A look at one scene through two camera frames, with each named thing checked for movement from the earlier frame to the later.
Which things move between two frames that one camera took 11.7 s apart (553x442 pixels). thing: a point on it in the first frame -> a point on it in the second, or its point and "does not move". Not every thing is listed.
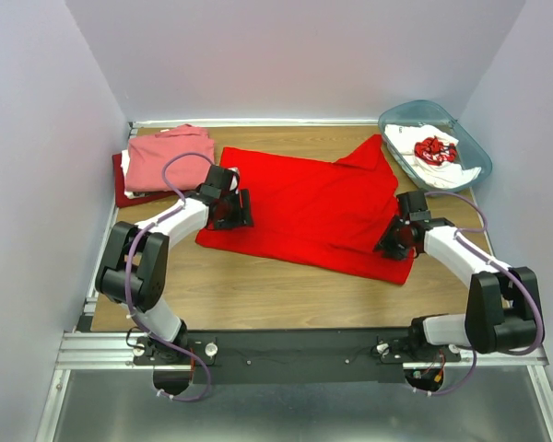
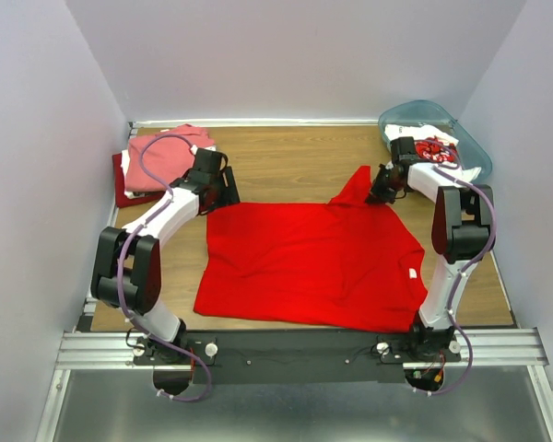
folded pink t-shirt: x=147 y=154 does not move
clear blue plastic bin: x=430 y=145 does not move
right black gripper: x=392 y=251 -> x=376 y=194
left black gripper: x=243 y=216 -> x=229 y=195
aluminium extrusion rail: x=113 y=351 does not move
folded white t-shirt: x=124 y=159 does not move
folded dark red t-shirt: x=121 y=198 does not move
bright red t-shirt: x=313 y=215 -> x=346 y=265
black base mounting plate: x=297 y=356 does not move
